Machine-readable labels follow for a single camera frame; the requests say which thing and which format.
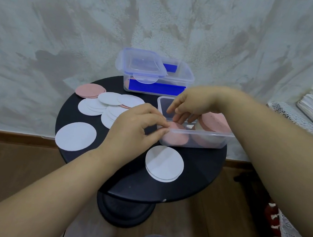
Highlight person's left hand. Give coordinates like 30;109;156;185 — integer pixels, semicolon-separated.
99;98;174;169

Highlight person's right hand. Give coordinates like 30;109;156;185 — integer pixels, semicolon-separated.
165;80;228;131

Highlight pink round disc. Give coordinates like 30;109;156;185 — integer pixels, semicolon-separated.
166;120;191;133

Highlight person's right forearm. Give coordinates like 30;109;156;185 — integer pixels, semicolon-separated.
200;86;313;237

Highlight person's left forearm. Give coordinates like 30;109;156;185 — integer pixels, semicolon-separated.
0;132;129;237

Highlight stack of pink discs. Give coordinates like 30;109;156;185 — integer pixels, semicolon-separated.
74;81;108;102
193;110;234;151
160;127;192;149

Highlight clear container with blue label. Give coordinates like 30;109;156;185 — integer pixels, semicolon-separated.
112;46;198;102

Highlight open clear plastic container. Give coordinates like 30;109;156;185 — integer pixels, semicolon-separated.
151;95;239;157

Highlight stack of white discs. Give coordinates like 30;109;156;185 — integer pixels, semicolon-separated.
142;143;187;185

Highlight pile of white discs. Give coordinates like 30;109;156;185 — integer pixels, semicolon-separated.
75;87;147;134

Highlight clear lid with blue rim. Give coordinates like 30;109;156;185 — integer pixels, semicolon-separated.
113;46;171;87

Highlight white round disc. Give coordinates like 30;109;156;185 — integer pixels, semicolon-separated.
53;119;98;155

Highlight red cloth with white tassels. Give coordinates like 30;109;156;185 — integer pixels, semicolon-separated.
261;198;292;237

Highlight black round pedestal table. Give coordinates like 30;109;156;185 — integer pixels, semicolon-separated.
42;66;236;237

